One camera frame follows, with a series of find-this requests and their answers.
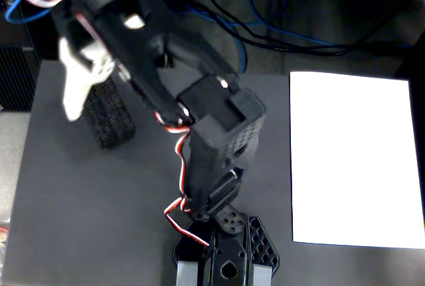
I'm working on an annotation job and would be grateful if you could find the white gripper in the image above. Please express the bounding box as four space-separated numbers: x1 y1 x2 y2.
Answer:
52 10 116 122

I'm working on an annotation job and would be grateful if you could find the black foam cube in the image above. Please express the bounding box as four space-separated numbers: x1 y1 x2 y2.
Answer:
82 76 136 150

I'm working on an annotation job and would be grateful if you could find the black mesh robot base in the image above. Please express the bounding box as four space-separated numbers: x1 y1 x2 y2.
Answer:
172 211 281 286

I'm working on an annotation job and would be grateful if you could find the black ribbed computer case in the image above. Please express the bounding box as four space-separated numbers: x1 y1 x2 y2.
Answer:
0 44 41 113

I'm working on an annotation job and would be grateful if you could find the grey metal clamp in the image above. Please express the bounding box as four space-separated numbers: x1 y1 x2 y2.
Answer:
175 260 199 286
253 263 272 286

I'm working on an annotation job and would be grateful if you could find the white paper sheet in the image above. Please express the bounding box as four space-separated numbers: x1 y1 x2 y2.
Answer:
289 71 425 250

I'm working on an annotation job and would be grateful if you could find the blue floor cable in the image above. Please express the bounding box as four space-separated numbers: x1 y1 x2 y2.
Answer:
187 0 337 74

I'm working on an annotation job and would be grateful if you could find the black floor cable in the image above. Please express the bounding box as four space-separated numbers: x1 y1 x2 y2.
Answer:
207 0 413 56

